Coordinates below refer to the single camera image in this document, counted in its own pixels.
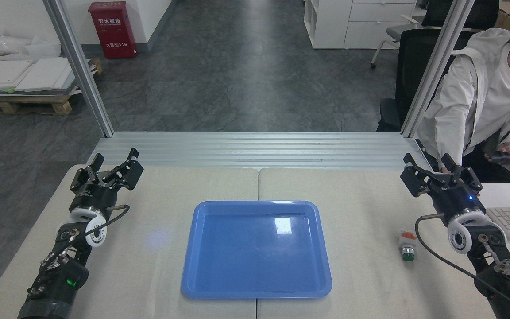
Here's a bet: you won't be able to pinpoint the white flat boards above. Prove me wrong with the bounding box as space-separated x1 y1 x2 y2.
0 57 92 94

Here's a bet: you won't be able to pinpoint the red fire extinguisher box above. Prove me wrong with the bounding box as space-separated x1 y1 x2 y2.
88 1 138 59

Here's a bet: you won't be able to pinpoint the black office chair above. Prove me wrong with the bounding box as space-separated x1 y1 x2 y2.
377 29 481 132

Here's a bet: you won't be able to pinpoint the blue plastic tray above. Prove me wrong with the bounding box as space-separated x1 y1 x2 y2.
181 200 332 299

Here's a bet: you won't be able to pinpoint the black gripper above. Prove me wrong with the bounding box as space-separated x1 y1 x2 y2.
69 148 144 215
400 153 487 225

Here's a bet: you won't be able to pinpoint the person's left hand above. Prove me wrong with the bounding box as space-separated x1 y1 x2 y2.
484 142 510 160

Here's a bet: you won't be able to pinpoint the person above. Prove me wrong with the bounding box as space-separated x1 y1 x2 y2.
416 0 510 183

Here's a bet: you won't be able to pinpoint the white switch part green button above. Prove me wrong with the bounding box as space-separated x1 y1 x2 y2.
398 230 417 262

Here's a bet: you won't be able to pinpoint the white cabinet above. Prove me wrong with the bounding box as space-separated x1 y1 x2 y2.
304 0 419 49

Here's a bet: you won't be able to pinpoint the silver aluminium post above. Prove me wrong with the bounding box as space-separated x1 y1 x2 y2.
401 0 475 138
42 0 115 138

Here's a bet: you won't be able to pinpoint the person's right hand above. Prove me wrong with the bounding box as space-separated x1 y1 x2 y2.
441 166 466 184

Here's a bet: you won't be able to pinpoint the black phone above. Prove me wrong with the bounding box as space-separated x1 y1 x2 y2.
485 151 510 165

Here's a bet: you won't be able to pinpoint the silver aluminium rail platform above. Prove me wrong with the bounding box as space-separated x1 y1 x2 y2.
86 131 433 171

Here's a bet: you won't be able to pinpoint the clear plastic packaging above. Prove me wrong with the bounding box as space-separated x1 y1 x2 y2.
0 29 61 57

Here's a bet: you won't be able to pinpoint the wooden pallet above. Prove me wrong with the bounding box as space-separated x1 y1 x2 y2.
0 59 103 116

